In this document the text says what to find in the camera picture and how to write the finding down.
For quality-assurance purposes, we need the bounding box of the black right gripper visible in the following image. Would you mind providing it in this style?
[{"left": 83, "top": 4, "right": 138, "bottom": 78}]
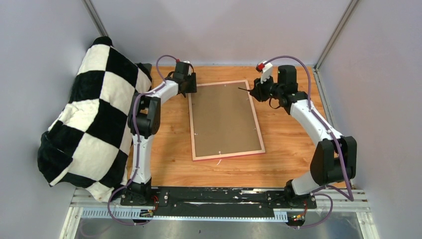
[{"left": 250, "top": 73, "right": 284, "bottom": 103}]

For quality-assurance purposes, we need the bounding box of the pink picture frame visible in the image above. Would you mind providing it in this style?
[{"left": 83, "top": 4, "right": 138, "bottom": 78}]
[{"left": 187, "top": 79, "right": 266, "bottom": 162}]

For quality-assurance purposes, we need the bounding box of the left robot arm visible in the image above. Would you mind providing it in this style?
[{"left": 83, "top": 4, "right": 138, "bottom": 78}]
[{"left": 120, "top": 61, "right": 197, "bottom": 206}]

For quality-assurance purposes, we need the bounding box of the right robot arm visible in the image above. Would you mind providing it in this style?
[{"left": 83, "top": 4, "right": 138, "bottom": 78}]
[{"left": 249, "top": 62, "right": 357, "bottom": 208}]

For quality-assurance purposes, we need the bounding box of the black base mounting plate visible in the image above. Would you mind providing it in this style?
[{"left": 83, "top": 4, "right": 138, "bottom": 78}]
[{"left": 141, "top": 187, "right": 317, "bottom": 219}]

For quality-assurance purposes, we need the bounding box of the black white checkered pillow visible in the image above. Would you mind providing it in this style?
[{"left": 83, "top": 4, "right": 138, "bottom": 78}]
[{"left": 37, "top": 36, "right": 152, "bottom": 202}]

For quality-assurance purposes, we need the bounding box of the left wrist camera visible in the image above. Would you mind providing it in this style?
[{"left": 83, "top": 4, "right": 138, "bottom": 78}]
[{"left": 175, "top": 61, "right": 193, "bottom": 75}]

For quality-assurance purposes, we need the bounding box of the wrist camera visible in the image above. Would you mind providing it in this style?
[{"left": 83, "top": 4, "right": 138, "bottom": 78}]
[
  {"left": 256, "top": 60, "right": 273, "bottom": 84},
  {"left": 175, "top": 61, "right": 193, "bottom": 75}
]

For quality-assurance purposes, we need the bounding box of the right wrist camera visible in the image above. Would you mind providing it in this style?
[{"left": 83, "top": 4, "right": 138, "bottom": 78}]
[{"left": 256, "top": 60, "right": 273, "bottom": 84}]

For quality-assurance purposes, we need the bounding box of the brown frame backing board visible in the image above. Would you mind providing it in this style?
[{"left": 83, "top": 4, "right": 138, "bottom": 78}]
[{"left": 190, "top": 82, "right": 263, "bottom": 158}]

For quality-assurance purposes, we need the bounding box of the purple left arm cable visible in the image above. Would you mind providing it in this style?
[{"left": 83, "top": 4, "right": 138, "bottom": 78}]
[{"left": 107, "top": 54, "right": 180, "bottom": 227}]

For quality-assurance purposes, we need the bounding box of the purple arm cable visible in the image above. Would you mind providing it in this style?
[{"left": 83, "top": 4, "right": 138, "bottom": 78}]
[
  {"left": 107, "top": 54, "right": 180, "bottom": 227},
  {"left": 263, "top": 55, "right": 355, "bottom": 230}
]

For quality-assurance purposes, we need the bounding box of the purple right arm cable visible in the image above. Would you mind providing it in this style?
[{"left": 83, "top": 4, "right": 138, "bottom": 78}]
[{"left": 263, "top": 55, "right": 355, "bottom": 230}]

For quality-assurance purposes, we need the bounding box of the white slotted cable duct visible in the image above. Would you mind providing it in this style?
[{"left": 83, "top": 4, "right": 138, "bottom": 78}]
[{"left": 79, "top": 207, "right": 289, "bottom": 222}]

